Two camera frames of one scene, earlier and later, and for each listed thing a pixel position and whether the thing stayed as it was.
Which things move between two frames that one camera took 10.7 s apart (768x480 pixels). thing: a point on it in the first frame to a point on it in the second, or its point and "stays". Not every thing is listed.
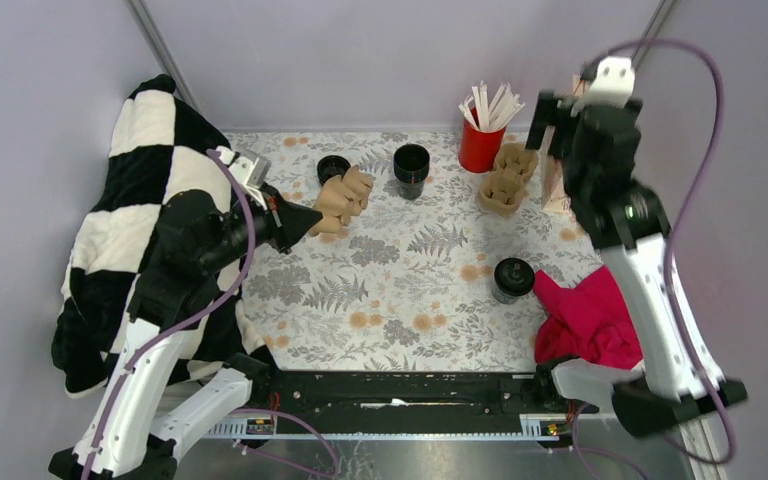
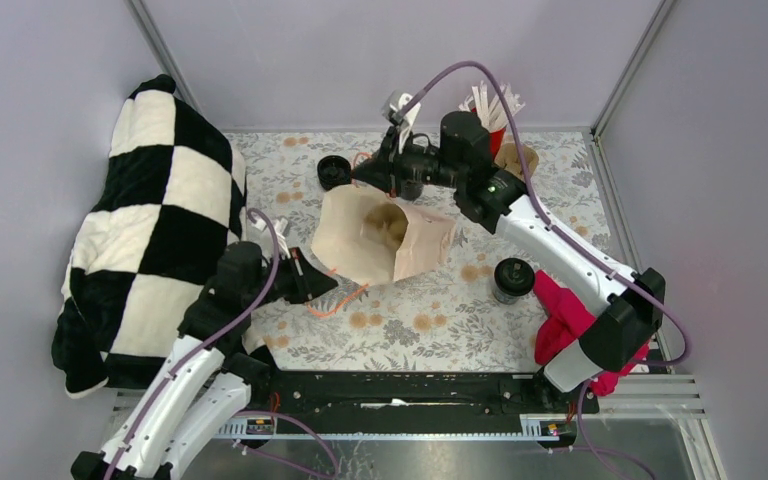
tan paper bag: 554,195 to 367,236
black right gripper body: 570,168 to 416,162
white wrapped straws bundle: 504,107 stays
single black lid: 513,276 stays
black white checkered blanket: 152,150 stays
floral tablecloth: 434,273 stays
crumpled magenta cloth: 589,321 stays
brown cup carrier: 341,198 to 385,224
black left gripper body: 271,225 to 290,280
